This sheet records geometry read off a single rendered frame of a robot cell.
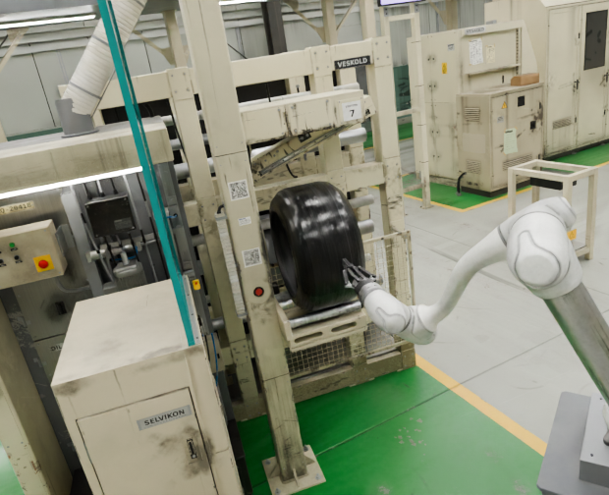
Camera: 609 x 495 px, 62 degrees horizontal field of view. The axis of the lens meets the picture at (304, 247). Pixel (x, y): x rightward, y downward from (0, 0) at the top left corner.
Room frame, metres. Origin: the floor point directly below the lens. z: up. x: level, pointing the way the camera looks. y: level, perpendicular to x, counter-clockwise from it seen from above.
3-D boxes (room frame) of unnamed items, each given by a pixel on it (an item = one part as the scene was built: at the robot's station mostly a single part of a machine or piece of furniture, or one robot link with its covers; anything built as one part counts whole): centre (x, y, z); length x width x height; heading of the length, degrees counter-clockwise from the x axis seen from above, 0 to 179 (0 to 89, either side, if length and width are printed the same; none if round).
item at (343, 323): (1.97, -0.04, 0.84); 0.36 x 0.09 x 0.06; 104
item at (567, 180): (4.06, -2.14, 0.40); 0.60 x 0.35 x 0.80; 23
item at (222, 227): (1.97, 0.31, 1.19); 0.05 x 0.04 x 0.48; 14
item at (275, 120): (2.42, -0.06, 1.71); 0.61 x 0.25 x 0.15; 104
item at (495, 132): (6.33, -2.67, 0.62); 0.91 x 0.58 x 1.25; 113
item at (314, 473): (2.02, 0.24, 0.02); 0.27 x 0.27 x 0.04; 14
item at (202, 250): (2.80, 0.59, 0.61); 0.33 x 0.06 x 0.86; 14
